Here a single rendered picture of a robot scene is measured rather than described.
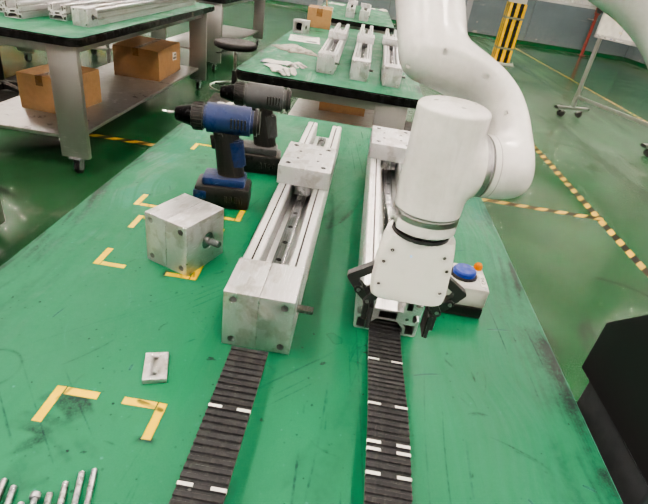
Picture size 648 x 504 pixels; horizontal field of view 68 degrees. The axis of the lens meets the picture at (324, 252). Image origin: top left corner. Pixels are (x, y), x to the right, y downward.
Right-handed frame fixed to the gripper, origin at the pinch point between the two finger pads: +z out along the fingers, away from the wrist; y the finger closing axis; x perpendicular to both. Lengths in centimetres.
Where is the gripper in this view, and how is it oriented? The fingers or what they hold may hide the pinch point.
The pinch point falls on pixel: (396, 320)
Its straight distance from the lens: 71.6
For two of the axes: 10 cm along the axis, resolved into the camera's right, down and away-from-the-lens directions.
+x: 1.0, -5.0, 8.6
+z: -1.3, 8.5, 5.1
